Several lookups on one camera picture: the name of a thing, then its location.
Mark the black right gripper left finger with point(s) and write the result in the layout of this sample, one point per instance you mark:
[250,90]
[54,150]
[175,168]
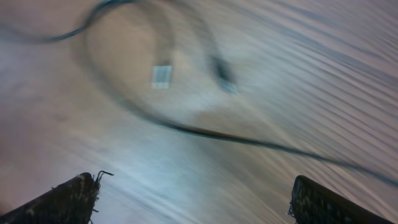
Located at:
[71,202]

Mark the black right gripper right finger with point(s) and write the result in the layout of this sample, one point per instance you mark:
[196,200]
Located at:
[312,203]

